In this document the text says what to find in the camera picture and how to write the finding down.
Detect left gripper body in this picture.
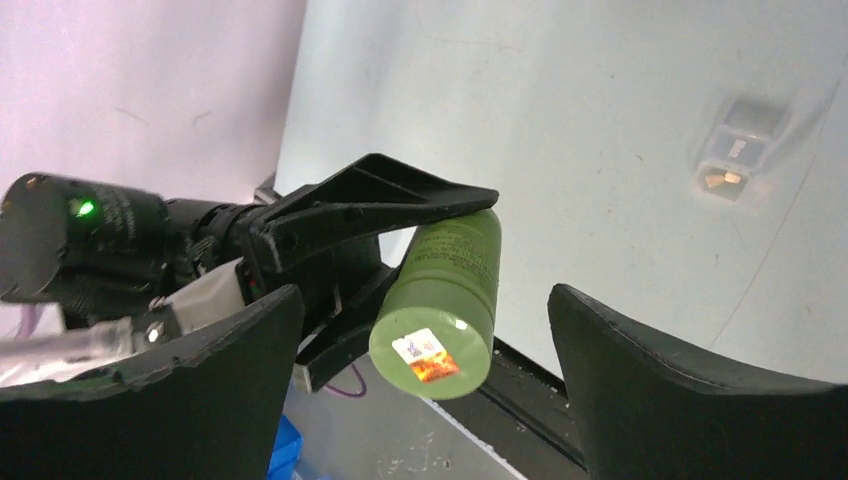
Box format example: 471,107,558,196
231,205,382,337

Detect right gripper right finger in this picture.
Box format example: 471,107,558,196
547,284,847,479

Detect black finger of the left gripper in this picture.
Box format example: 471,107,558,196
248,153,499,272

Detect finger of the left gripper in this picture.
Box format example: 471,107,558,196
292,265,399,393

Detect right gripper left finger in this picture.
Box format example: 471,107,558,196
1,286,305,479

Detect green pill bottle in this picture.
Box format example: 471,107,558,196
368,209,502,400

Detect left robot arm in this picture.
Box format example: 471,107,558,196
1,153,501,399

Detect orange pills in organizer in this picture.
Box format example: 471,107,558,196
704,171,743,189

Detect blue object under table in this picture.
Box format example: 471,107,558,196
266,415,303,480

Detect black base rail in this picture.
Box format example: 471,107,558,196
437,339,589,479

